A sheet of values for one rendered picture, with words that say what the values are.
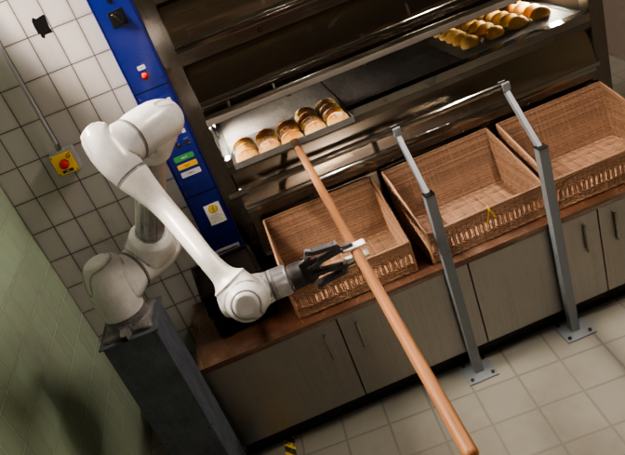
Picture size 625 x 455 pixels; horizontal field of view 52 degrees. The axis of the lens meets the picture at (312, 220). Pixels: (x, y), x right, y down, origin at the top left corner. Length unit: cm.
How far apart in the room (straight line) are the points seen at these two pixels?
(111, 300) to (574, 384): 189
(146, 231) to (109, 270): 18
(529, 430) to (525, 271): 66
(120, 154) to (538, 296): 196
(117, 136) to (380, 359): 158
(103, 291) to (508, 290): 169
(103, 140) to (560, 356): 214
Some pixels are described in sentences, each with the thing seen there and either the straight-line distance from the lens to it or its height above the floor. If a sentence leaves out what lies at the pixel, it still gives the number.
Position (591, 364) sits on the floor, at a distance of 304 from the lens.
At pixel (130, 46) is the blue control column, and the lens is 274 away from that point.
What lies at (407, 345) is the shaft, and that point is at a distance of 145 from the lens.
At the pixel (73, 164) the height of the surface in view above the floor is 144.
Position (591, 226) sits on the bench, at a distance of 301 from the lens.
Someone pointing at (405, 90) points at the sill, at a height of 117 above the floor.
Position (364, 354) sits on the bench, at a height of 32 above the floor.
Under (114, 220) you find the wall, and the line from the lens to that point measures 300.
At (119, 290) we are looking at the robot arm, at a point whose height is 117.
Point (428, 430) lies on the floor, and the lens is 291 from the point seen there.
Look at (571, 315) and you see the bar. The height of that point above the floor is 10.
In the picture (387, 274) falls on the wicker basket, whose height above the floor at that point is 62.
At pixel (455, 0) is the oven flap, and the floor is 147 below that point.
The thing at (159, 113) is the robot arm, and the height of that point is 169.
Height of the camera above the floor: 215
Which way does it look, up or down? 27 degrees down
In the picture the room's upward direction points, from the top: 21 degrees counter-clockwise
